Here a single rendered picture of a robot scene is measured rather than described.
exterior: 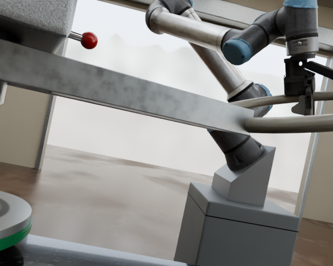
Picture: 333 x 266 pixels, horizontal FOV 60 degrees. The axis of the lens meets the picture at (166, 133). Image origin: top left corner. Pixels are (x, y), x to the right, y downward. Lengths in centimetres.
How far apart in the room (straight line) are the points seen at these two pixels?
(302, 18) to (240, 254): 89
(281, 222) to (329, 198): 517
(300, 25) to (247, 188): 69
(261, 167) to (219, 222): 31
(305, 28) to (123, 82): 65
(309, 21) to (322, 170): 542
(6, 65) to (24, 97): 504
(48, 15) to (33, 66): 7
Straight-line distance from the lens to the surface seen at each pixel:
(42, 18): 38
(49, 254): 50
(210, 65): 140
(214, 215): 120
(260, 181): 132
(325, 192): 639
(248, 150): 132
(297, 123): 53
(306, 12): 97
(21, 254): 49
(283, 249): 136
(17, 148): 550
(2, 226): 44
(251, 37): 98
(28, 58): 42
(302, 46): 96
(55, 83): 42
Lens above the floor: 109
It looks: level
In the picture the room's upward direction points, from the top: 12 degrees clockwise
